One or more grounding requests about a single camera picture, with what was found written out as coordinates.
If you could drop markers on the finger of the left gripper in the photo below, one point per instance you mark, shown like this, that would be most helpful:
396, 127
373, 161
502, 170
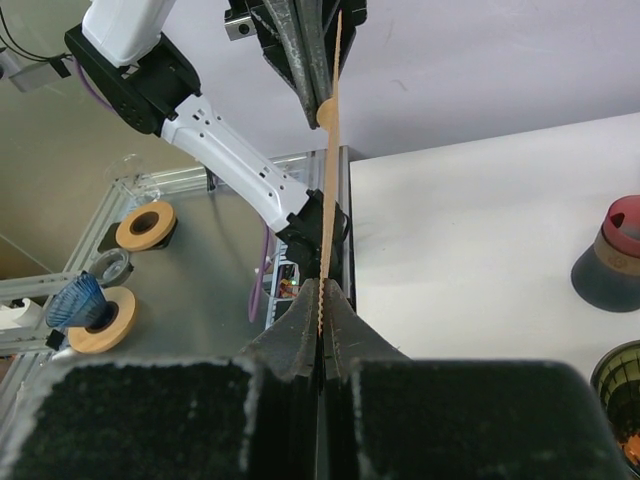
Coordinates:
318, 27
280, 35

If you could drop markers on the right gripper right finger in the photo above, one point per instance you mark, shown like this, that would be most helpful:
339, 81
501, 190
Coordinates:
391, 417

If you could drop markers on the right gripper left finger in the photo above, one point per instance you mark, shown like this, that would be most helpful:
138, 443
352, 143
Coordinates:
249, 416

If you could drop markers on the brown paper coffee filter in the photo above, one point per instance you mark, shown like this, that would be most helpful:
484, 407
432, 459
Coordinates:
330, 175

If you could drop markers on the dark green dripper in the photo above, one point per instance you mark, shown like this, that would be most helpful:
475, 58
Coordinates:
616, 382

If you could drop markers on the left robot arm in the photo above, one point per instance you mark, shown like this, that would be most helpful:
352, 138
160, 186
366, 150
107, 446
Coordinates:
156, 90

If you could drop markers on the blue glass dripper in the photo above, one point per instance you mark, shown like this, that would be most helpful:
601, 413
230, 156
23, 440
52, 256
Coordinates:
81, 303

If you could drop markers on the small clear glass cup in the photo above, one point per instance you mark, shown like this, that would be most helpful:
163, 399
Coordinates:
112, 268

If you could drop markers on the black red carafe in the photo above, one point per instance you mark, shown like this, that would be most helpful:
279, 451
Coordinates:
606, 275

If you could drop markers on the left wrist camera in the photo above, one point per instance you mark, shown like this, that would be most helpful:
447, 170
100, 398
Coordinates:
238, 25

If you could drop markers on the grey cable duct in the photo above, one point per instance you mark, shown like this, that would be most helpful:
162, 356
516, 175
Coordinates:
282, 285

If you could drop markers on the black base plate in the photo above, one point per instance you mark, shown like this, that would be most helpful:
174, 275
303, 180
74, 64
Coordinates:
341, 267

